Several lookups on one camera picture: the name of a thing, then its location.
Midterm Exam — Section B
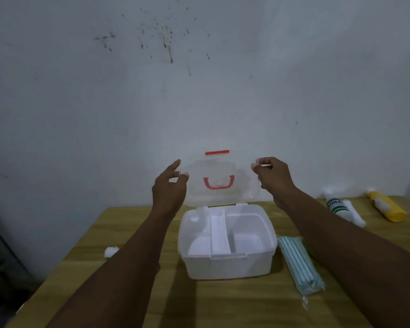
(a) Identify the person's right hand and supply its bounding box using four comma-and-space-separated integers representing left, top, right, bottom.
251, 157, 300, 209

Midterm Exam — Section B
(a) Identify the person's left hand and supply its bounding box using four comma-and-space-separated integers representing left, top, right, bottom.
152, 159, 190, 219

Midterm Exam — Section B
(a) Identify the white plastic box red handle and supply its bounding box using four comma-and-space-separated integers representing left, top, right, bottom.
178, 150, 278, 281

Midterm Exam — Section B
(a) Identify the person's right forearm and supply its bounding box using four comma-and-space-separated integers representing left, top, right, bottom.
273, 187, 410, 328

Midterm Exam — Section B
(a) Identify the person's left forearm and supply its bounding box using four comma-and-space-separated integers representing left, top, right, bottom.
46, 205, 184, 328

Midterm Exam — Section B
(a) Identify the white divided inner tray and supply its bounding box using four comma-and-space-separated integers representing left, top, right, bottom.
180, 205, 277, 259

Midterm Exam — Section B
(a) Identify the white tube green label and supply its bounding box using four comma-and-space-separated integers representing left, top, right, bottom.
323, 190, 354, 223

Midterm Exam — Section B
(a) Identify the pack of striped face masks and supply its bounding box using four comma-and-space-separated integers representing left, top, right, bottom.
277, 236, 326, 310

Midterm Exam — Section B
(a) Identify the white bandage roll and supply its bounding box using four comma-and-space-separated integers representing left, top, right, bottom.
343, 199, 367, 228

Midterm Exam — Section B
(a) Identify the yellow bottle white cap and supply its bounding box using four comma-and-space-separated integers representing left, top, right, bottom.
366, 188, 407, 223

